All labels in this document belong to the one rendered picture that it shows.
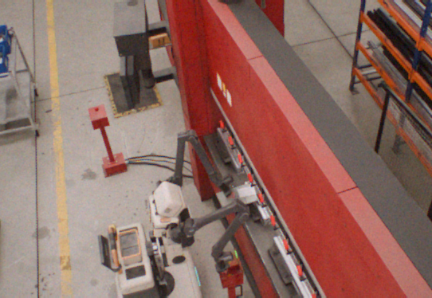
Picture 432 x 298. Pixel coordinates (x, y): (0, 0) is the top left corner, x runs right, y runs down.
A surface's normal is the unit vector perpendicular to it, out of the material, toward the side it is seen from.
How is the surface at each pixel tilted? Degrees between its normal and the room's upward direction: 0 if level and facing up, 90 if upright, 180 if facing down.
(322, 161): 0
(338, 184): 0
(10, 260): 0
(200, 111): 90
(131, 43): 90
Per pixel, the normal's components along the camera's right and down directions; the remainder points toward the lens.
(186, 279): -0.07, -0.70
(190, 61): 0.33, 0.66
